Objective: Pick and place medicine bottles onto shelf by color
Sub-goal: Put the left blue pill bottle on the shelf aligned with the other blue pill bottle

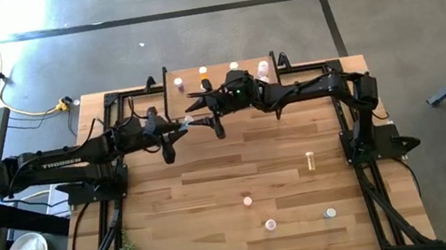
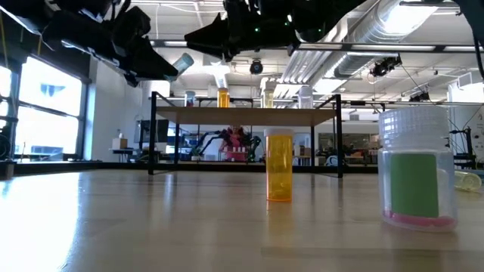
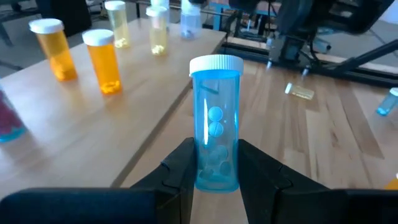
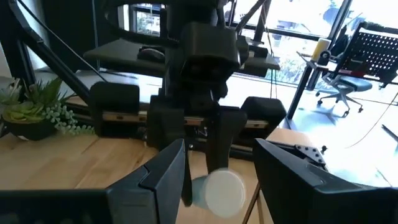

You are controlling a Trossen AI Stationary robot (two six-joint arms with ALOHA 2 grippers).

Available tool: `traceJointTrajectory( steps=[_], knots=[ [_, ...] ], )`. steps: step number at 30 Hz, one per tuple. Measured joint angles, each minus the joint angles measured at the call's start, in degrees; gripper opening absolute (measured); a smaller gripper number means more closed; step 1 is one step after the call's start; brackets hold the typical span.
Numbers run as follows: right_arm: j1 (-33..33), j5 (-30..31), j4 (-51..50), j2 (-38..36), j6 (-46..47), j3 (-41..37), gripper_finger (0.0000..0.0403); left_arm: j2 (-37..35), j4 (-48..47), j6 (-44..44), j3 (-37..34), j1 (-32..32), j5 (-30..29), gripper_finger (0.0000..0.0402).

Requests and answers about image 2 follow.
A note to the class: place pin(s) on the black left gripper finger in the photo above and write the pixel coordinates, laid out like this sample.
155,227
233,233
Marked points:
151,60

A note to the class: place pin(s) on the light blue pill bottle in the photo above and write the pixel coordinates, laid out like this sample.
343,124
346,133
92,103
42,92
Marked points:
184,62

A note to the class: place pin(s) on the small clear bottle white cap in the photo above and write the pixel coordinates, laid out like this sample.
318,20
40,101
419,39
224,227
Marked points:
190,99

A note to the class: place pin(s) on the orange pill bottle white cap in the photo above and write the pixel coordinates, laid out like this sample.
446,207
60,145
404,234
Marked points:
279,166
223,98

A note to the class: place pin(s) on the white plastic bottle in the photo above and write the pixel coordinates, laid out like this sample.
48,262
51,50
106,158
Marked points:
305,98

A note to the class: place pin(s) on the clear jar green label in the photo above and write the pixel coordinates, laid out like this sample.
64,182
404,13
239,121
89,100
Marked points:
414,185

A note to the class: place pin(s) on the black background robot arm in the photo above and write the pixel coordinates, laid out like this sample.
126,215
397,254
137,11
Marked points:
223,133

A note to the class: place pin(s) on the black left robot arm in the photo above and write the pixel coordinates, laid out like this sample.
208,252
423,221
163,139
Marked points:
22,15

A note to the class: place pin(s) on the wooden shelf black metal legs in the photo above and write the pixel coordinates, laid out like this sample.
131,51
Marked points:
242,116

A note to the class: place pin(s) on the black ceiling spotlight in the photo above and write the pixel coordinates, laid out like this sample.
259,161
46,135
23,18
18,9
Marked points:
256,67
385,65
419,96

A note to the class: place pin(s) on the black monitor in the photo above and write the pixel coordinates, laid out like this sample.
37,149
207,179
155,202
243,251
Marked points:
162,130

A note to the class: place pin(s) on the small cardboard box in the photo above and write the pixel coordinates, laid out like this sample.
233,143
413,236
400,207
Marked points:
120,143

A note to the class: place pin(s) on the person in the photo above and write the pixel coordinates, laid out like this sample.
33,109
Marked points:
234,145

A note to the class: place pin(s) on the black overhead light beam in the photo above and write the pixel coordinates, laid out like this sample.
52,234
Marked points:
438,48

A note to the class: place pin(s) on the black background equipment stand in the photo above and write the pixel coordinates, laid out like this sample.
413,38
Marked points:
469,147

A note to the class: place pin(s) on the pale yellow pill bottle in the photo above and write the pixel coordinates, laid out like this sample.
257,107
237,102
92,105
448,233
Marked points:
469,181

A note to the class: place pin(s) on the silver ventilation duct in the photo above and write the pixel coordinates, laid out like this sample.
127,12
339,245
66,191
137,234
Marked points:
340,56

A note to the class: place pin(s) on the black aluminium table frame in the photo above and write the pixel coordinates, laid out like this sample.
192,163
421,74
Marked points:
113,165

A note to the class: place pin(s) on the large window black frame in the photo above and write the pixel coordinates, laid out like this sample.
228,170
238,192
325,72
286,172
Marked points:
49,124

